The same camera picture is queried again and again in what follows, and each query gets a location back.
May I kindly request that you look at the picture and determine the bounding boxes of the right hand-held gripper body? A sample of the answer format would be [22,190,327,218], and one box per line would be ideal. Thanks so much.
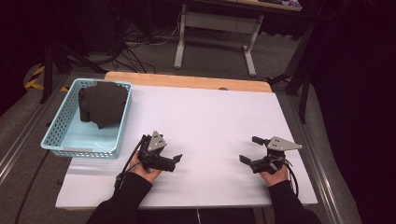
[262,135,304,174]

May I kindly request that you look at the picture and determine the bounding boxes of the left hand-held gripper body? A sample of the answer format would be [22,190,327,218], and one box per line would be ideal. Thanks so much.
[137,130,168,172]

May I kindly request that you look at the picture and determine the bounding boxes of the light blue perforated plastic basket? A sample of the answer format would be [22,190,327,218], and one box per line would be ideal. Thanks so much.
[40,77,134,160]

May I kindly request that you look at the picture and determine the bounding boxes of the dark cloth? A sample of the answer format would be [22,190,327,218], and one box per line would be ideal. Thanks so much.
[78,80,129,130]

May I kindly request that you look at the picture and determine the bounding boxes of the person's left hand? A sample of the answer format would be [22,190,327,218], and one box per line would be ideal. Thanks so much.
[128,152,163,185]

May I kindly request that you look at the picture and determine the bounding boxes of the person's right hand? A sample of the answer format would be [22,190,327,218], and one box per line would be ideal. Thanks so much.
[259,165,290,188]

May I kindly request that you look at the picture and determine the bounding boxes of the white table cover sheet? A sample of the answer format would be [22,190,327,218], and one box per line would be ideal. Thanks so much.
[54,84,318,209]

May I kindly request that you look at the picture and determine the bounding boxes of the black metal stand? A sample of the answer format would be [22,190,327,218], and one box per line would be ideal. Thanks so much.
[266,21,316,125]

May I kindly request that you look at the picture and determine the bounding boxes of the wooden table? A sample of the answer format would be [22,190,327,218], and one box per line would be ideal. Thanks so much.
[104,71,274,93]

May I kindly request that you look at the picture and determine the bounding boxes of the black tripod stand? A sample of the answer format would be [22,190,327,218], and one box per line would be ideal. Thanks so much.
[39,43,108,105]

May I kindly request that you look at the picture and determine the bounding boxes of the wooden desk top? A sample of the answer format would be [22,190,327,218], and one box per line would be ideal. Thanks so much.
[192,0,304,13]

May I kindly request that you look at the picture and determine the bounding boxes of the yellow black floor tape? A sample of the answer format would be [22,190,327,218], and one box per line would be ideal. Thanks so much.
[24,63,70,93]

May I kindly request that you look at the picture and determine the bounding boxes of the left hand-held gripper black cable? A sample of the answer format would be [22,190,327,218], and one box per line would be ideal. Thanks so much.
[113,134,148,191]

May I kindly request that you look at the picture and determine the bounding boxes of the hand-held gripper black cable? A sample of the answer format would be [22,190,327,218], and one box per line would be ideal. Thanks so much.
[279,157,300,199]
[113,134,148,191]

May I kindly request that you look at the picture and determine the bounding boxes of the right hand-held gripper black cable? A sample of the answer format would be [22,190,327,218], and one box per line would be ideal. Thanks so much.
[279,157,300,199]

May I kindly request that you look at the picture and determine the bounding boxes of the aluminium rail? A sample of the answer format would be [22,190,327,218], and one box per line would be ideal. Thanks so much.
[0,74,70,185]
[287,92,347,224]

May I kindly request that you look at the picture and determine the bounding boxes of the bundle of black floor cables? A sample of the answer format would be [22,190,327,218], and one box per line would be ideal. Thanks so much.
[106,27,158,75]

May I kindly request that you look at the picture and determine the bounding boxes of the white floor cable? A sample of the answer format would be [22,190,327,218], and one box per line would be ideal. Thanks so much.
[148,22,182,47]

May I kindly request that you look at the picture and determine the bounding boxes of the white metal desk frame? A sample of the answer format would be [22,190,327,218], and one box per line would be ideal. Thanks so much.
[173,4,265,78]

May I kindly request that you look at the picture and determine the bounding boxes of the black floor cable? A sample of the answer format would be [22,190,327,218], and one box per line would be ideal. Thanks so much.
[13,148,51,224]

